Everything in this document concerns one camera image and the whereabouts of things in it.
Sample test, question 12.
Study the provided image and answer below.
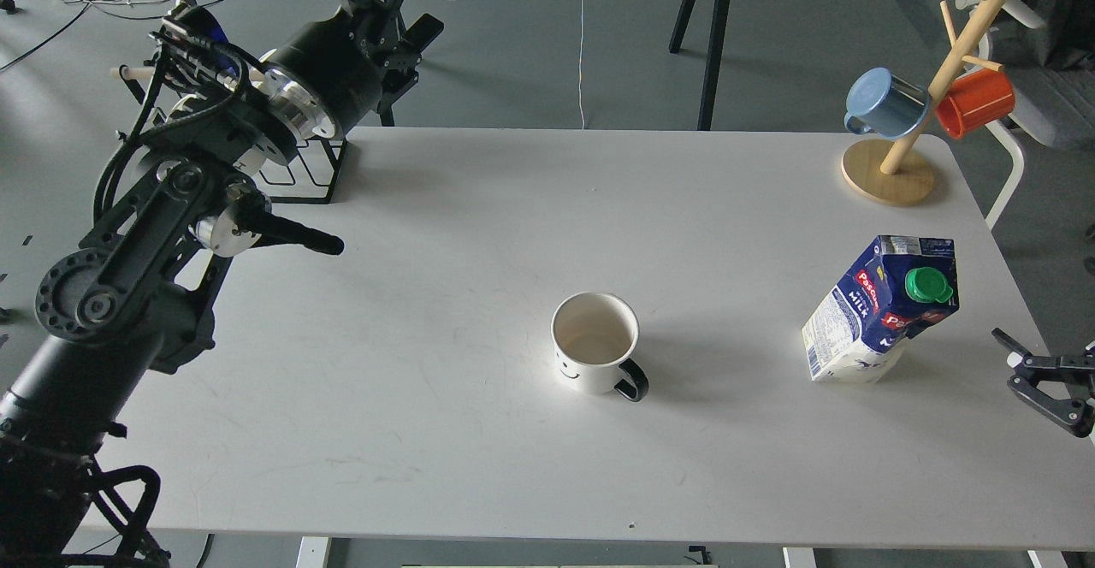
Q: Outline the wooden mug tree stand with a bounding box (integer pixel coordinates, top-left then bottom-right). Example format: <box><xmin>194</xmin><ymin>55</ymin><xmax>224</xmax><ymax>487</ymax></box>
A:
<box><xmin>841</xmin><ymin>0</ymin><xmax>1038</xmax><ymax>206</ymax></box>

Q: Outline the blue white milk carton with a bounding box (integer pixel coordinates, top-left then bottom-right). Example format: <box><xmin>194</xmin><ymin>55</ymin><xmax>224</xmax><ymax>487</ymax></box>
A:
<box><xmin>802</xmin><ymin>235</ymin><xmax>961</xmax><ymax>382</ymax></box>

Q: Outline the white ribbed mug front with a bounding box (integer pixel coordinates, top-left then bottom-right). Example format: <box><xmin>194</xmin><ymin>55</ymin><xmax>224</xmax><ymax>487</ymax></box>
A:
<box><xmin>164</xmin><ymin>93</ymin><xmax>207</xmax><ymax>123</ymax></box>

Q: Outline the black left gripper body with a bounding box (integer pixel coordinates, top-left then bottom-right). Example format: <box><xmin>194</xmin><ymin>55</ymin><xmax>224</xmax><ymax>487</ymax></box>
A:
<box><xmin>261</xmin><ymin>10</ymin><xmax>405</xmax><ymax>139</ymax></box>

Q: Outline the blue enamel mug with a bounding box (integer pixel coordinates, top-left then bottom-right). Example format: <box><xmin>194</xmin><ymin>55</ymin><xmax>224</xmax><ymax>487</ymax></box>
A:
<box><xmin>843</xmin><ymin>68</ymin><xmax>933</xmax><ymax>140</ymax></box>

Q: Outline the white smiley mug black handle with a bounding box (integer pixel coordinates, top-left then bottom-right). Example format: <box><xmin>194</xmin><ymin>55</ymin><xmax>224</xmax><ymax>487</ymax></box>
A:
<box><xmin>550</xmin><ymin>292</ymin><xmax>650</xmax><ymax>403</ymax></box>

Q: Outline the black wire mug rack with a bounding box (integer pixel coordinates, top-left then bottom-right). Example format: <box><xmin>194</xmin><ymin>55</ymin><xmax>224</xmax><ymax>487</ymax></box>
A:
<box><xmin>111</xmin><ymin>63</ymin><xmax>349</xmax><ymax>204</ymax></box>

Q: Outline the orange enamel mug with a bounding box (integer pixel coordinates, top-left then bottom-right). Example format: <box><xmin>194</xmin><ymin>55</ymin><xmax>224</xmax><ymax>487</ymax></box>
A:
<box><xmin>935</xmin><ymin>69</ymin><xmax>1016</xmax><ymax>139</ymax></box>

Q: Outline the white chair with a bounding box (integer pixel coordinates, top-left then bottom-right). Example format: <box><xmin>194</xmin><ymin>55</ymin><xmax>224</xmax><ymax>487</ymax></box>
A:
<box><xmin>955</xmin><ymin>0</ymin><xmax>1092</xmax><ymax>228</ymax></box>

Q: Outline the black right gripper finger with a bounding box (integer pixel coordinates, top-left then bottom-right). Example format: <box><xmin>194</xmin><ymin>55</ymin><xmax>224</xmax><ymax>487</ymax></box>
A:
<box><xmin>992</xmin><ymin>328</ymin><xmax>1094</xmax><ymax>381</ymax></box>
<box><xmin>1008</xmin><ymin>376</ymin><xmax>1094</xmax><ymax>438</ymax></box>

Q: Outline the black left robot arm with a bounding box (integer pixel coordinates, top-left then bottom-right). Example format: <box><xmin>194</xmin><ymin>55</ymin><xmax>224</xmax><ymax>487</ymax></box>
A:
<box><xmin>3</xmin><ymin>0</ymin><xmax>443</xmax><ymax>567</ymax></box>

